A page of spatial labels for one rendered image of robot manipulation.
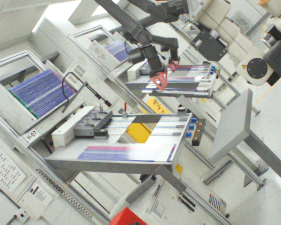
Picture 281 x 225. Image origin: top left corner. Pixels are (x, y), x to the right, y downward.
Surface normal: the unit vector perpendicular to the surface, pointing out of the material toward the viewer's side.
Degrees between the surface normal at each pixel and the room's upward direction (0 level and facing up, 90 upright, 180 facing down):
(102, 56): 90
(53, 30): 90
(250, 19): 90
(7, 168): 93
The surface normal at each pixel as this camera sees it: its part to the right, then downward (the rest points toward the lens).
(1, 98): -0.28, 0.35
